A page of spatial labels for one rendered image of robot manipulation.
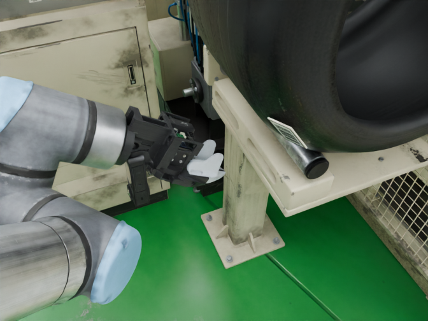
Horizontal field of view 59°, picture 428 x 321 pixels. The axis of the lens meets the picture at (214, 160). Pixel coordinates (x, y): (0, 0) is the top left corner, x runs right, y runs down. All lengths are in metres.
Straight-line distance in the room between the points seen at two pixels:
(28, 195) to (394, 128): 0.52
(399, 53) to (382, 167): 0.23
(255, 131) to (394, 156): 0.30
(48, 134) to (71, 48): 0.68
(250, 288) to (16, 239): 1.22
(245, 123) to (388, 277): 1.06
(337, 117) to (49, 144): 0.36
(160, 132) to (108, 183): 0.99
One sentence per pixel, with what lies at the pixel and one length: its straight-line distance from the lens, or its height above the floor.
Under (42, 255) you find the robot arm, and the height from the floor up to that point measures 1.08.
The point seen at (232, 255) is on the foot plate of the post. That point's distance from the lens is 1.55.
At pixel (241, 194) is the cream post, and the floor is 0.36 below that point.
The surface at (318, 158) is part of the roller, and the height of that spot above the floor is 0.92.
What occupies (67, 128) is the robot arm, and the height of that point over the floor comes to 1.06.
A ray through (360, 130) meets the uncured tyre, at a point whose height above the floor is 1.01.
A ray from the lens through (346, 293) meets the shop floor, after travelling 1.57.
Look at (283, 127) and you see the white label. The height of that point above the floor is 1.04.
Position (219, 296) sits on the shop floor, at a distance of 1.49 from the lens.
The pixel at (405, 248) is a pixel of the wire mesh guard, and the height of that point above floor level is 0.32.
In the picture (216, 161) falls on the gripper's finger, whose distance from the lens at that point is 0.62.
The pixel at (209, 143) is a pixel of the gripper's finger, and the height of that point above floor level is 0.92.
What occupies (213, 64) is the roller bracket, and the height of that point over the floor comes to 0.91.
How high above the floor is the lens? 1.37
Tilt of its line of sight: 47 degrees down
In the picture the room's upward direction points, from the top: straight up
